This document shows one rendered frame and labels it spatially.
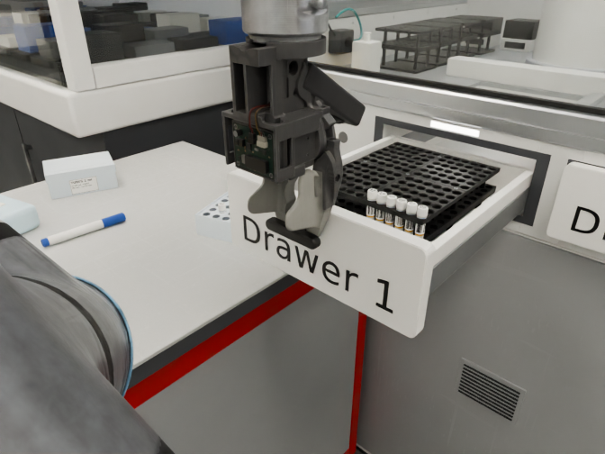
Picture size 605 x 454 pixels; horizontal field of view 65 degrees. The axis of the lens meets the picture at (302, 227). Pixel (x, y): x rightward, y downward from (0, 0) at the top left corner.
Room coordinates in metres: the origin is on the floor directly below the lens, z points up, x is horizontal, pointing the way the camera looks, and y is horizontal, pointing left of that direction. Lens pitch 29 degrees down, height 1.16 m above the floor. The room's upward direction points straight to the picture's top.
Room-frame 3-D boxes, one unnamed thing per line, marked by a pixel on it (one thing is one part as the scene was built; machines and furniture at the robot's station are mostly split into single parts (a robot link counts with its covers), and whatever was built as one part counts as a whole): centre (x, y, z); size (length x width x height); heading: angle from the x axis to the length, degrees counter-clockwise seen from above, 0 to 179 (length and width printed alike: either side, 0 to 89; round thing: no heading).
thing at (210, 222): (0.74, 0.12, 0.78); 0.12 x 0.08 x 0.04; 156
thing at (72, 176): (0.90, 0.45, 0.79); 0.13 x 0.09 x 0.05; 118
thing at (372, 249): (0.48, -0.01, 0.87); 0.29 x 0.02 x 0.11; 48
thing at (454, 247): (0.64, -0.16, 0.86); 0.40 x 0.26 x 0.06; 138
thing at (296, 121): (0.44, 0.02, 1.04); 0.09 x 0.08 x 0.12; 138
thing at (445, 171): (0.63, -0.15, 0.87); 0.22 x 0.18 x 0.06; 138
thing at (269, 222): (0.46, 0.00, 0.91); 0.07 x 0.04 x 0.01; 48
